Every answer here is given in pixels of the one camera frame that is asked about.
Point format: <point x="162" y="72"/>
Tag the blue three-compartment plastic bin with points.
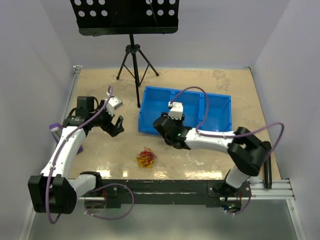
<point x="155" y="101"/>

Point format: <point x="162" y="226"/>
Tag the aluminium frame rail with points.
<point x="272" y="190"/>

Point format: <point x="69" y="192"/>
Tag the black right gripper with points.
<point x="180" y="122"/>

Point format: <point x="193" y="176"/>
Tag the white microphone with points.
<point x="253" y="180"/>

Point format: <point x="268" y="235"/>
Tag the black music stand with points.
<point x="127" y="17"/>

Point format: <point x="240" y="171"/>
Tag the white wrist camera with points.
<point x="175" y="110"/>
<point x="113" y="104"/>

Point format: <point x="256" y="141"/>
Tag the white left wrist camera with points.
<point x="113" y="104"/>

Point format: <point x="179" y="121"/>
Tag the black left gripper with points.
<point x="113" y="129"/>

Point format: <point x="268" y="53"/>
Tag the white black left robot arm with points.
<point x="76" y="127"/>

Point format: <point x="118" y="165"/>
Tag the purple box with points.
<point x="56" y="131"/>

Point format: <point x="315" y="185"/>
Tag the black microphone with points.
<point x="267" y="167"/>

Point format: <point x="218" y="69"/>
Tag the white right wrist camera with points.
<point x="175" y="110"/>

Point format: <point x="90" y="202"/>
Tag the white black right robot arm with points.
<point x="246" y="150"/>

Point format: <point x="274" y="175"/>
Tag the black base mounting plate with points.
<point x="209" y="193"/>

